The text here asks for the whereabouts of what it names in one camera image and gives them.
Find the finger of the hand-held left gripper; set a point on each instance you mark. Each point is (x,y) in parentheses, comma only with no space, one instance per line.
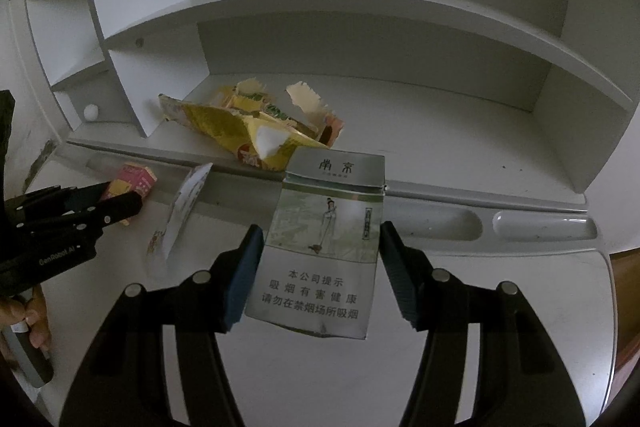
(75,198)
(120,207)

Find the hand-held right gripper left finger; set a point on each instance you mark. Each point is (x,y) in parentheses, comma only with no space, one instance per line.
(245,279)

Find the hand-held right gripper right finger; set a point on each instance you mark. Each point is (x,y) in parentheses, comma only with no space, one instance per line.
(400,277)

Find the small pink box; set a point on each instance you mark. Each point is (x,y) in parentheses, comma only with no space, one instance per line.
(137,179)

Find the pale green cigarette pack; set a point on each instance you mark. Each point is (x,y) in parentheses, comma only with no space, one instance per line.
(320,227)

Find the person's left hand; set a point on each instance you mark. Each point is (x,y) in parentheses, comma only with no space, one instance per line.
(41,332)

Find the white slim wrapper strip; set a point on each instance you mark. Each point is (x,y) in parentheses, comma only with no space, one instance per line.
(185,202)

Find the white round knob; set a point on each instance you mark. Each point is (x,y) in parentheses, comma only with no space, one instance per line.
(91,112)

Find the yellow snack bag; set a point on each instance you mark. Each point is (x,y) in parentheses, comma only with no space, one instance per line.
(220,123)

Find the yellow green candy wrapper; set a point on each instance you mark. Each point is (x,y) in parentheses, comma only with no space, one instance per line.
(255,99)

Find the torn orange wrapper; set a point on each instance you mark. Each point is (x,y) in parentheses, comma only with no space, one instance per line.
(312,102)

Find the white desk shelf unit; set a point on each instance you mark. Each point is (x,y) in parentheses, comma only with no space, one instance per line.
(400,17)

